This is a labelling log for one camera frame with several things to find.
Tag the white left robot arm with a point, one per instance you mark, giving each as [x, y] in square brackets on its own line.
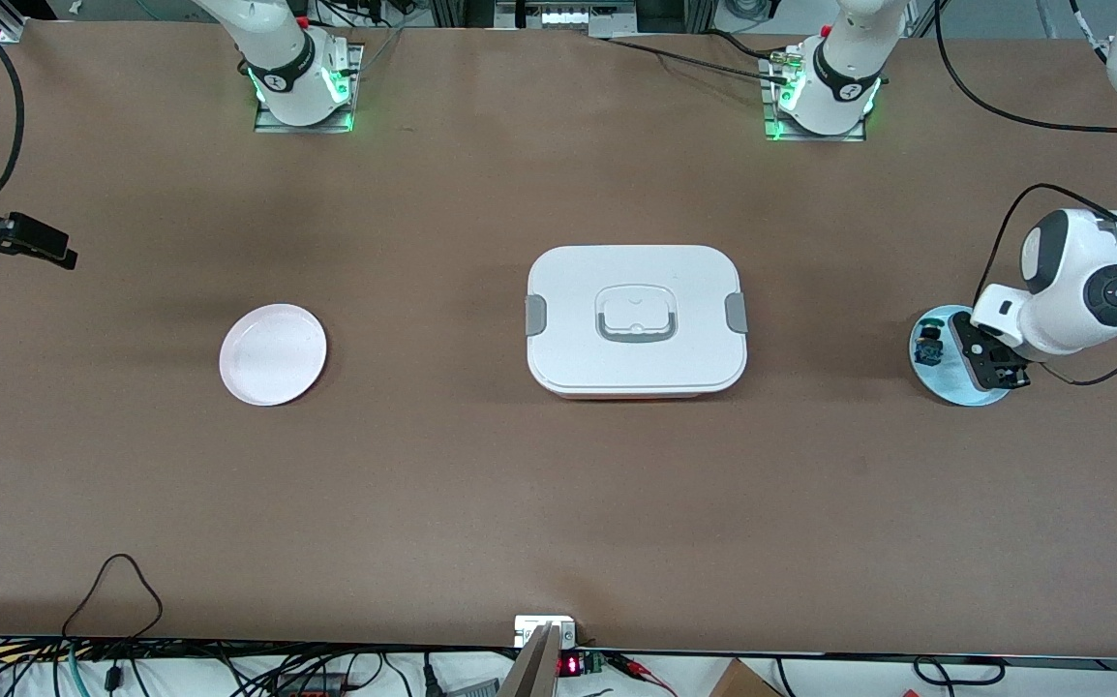
[1071, 290]

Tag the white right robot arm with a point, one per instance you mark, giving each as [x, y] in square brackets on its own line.
[287, 58]

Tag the white lidded box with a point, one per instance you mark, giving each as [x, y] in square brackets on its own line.
[636, 358]

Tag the light blue round plate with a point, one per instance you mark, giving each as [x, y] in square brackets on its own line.
[946, 382]

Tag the pink round plate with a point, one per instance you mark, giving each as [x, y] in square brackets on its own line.
[273, 358]

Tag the brown cardboard piece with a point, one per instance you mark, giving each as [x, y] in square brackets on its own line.
[742, 682]

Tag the red digit display board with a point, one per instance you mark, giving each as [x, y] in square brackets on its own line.
[573, 665]

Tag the green and blue switch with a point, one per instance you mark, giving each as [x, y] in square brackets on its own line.
[928, 344]

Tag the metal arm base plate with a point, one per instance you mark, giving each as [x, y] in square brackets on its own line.
[815, 136]
[268, 121]

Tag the white mounting bracket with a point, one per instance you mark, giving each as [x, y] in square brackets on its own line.
[526, 629]

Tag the aluminium camera post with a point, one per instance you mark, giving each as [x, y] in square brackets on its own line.
[534, 668]

